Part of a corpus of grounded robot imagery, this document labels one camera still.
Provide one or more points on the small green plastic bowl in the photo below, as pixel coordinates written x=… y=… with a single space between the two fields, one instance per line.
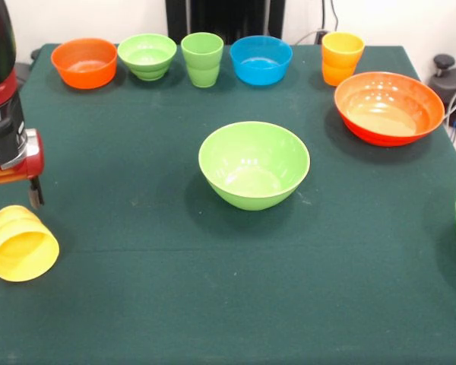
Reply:
x=148 y=53

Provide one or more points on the black power plug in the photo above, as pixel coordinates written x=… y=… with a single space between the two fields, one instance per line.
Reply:
x=322 y=36

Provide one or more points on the yellow plastic cup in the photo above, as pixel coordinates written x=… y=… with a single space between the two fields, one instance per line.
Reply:
x=23 y=251
x=342 y=61

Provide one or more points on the black knobbed equipment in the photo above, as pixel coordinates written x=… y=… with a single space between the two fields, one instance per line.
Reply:
x=452 y=87

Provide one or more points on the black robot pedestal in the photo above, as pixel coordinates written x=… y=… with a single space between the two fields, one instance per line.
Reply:
x=224 y=17

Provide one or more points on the blue plastic bowl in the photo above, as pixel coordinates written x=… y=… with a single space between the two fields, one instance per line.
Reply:
x=261 y=61

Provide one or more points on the dark green table cloth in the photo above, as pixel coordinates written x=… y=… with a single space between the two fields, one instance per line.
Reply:
x=232 y=273

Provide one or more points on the small orange plastic bowl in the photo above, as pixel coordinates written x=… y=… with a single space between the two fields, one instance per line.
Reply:
x=85 y=61

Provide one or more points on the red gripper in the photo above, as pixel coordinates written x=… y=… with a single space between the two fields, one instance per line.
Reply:
x=28 y=169

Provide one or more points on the green plastic cup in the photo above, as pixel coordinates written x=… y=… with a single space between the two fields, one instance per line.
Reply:
x=202 y=64

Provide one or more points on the large orange plastic bowl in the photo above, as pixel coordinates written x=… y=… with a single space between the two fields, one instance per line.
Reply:
x=389 y=110

